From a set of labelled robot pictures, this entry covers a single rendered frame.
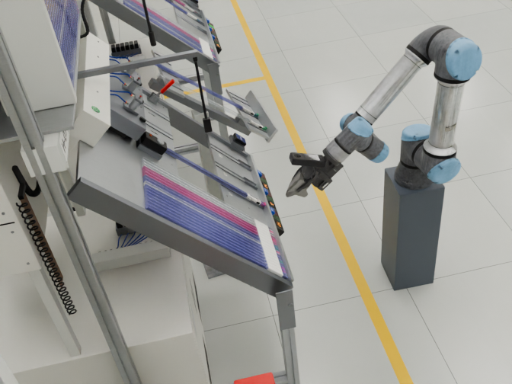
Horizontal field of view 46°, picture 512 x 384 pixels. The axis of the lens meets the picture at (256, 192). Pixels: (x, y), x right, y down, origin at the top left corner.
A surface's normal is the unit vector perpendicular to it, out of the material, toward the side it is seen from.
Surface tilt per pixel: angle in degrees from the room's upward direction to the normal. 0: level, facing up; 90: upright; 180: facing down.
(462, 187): 0
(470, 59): 83
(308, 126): 0
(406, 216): 90
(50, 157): 90
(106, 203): 90
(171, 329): 0
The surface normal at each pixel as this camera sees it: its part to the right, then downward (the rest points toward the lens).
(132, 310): -0.11, -0.76
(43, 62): 0.19, 0.61
